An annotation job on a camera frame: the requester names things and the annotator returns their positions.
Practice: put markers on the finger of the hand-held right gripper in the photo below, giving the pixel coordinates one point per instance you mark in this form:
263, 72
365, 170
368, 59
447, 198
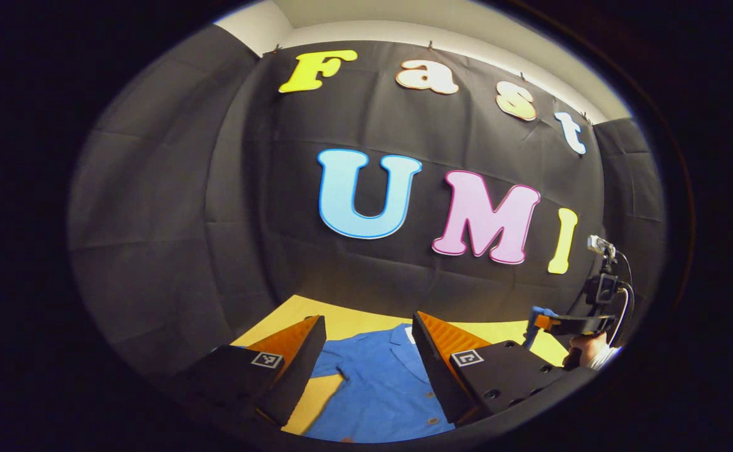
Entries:
564, 324

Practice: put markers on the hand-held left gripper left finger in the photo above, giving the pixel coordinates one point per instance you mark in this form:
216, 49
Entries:
300, 367

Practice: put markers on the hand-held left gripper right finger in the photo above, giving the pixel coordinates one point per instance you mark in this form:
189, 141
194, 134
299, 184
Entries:
432, 364

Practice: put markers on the blue shirt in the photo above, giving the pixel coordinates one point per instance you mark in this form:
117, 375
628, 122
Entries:
373, 389

